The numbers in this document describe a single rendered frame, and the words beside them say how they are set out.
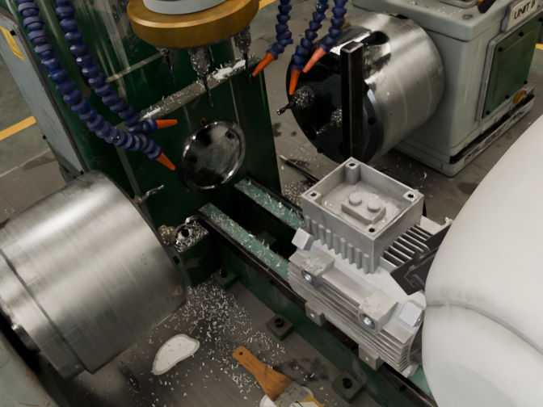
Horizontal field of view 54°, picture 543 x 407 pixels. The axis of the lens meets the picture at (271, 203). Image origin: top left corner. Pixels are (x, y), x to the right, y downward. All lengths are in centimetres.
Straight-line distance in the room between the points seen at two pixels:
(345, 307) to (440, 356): 54
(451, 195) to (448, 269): 103
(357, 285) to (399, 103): 38
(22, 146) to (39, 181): 174
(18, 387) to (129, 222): 23
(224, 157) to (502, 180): 85
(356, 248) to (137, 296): 29
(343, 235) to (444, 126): 54
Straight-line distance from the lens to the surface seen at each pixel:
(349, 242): 67
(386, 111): 94
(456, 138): 118
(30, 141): 321
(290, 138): 135
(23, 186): 148
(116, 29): 96
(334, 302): 72
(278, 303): 94
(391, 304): 66
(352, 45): 78
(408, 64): 99
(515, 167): 18
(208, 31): 71
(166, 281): 74
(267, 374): 93
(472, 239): 16
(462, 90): 111
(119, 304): 72
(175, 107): 90
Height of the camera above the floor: 162
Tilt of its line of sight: 44 degrees down
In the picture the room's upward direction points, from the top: 10 degrees counter-clockwise
